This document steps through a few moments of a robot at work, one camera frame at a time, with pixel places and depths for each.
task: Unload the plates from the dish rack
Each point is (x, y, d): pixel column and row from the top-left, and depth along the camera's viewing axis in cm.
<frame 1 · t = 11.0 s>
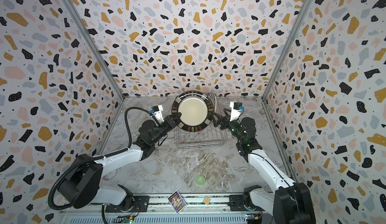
left hand: (181, 111, 76), fingers closed
right hand: (215, 109, 74), fingers open
dark striped rim plate: (196, 108, 82), point 27 cm above the table
green tape ring: (200, 180, 84), on the table

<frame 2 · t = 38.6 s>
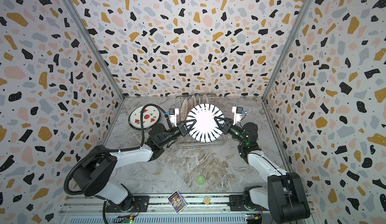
left hand: (196, 120, 73), fingers closed
right hand: (213, 117, 75), fingers open
blue leaf pattern plate: (206, 128, 78), point 24 cm above the table
white watermelon pattern plate: (151, 116, 112), on the table
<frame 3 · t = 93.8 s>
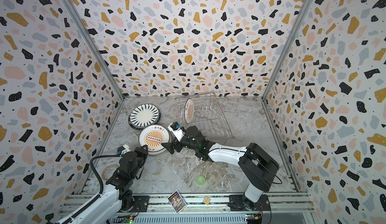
left hand: (147, 142, 83), fingers closed
right hand: (164, 135, 77), fingers open
blue leaf pattern plate: (143, 114, 109), point 3 cm above the table
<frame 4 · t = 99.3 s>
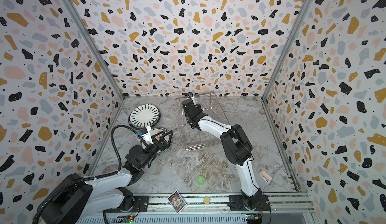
left hand: (168, 130, 76), fingers open
right hand: (190, 101, 95), fingers closed
pink eraser block: (265, 175, 83), point 3 cm above the table
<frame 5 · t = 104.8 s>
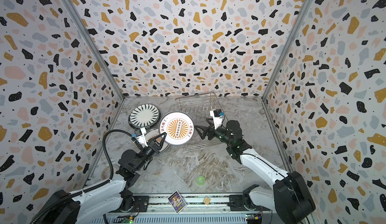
left hand: (164, 132, 73), fingers closed
right hand: (198, 121, 75), fingers open
orange sunburst plate front: (179, 126, 77), point 24 cm above the table
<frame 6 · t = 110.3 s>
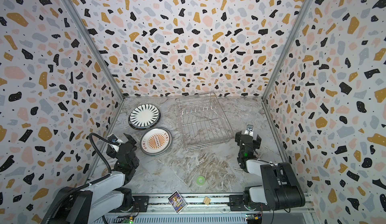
left hand: (116, 137, 80), fingers open
right hand: (248, 130, 89), fingers open
orange sunburst plate front: (156, 141, 96), point 3 cm above the table
